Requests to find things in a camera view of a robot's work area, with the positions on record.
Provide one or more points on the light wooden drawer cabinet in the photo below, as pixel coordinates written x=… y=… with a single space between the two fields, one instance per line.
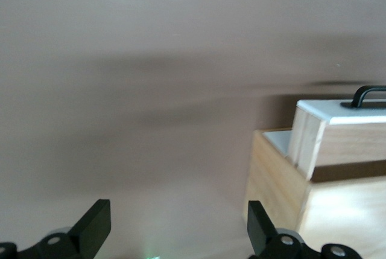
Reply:
x=277 y=186

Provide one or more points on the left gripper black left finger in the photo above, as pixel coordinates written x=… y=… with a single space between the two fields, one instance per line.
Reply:
x=90 y=225

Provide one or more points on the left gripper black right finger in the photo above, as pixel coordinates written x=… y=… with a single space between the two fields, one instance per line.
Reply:
x=262 y=228

